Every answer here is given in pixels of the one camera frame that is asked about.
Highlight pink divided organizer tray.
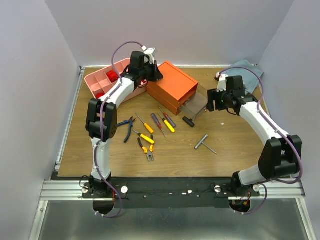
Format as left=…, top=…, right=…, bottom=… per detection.
left=84, top=58, right=147, bottom=102

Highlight red cloth front compartment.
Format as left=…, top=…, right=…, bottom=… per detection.
left=95, top=92, right=105, bottom=99

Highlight red white striped cloth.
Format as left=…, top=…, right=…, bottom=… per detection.
left=138, top=80, right=148, bottom=88

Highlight clear plastic drawer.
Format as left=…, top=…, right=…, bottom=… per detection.
left=178, top=84, right=208, bottom=121

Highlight red purple screwdriver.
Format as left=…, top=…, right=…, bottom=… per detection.
left=158, top=106, right=176, bottom=128

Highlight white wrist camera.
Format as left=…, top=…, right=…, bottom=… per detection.
left=216, top=72, right=228, bottom=93
left=141, top=45, right=158, bottom=64

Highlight purple handled screwdriver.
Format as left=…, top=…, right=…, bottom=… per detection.
left=151, top=113, right=167, bottom=138

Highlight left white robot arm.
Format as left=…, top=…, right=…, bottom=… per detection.
left=85, top=47, right=163, bottom=198

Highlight red rolled cloth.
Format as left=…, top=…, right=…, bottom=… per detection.
left=106, top=70, right=119, bottom=83

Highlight black rubber mallet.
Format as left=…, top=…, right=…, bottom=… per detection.
left=182, top=116, right=195, bottom=128

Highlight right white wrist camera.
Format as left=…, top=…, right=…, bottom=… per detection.
left=216, top=72, right=228, bottom=93

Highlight yellow screwdriver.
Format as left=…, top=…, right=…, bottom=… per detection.
left=158, top=113, right=176, bottom=133
left=133, top=129, right=155, bottom=145

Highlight orange black handled pliers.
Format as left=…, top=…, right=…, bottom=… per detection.
left=137, top=137, right=154, bottom=162

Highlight blue handled cutting pliers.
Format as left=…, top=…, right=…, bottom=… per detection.
left=116, top=116, right=137, bottom=144

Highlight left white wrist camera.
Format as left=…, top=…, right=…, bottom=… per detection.
left=141, top=45, right=158, bottom=64

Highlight blue denim cloth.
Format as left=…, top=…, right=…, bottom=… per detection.
left=222, top=59, right=264, bottom=94

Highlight orange two-drawer box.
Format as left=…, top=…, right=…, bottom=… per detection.
left=146, top=61, right=199, bottom=115

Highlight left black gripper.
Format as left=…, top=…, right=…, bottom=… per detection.
left=139, top=60, right=164, bottom=82

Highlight metal T-handle wrench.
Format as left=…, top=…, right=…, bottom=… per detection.
left=194, top=134, right=217, bottom=155

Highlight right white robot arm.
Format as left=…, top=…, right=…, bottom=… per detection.
left=207, top=74, right=303, bottom=196

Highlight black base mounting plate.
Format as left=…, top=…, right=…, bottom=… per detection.
left=82, top=176, right=260, bottom=210

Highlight orange screwdriver long shaft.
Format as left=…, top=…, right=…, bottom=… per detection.
left=135, top=113, right=154, bottom=134

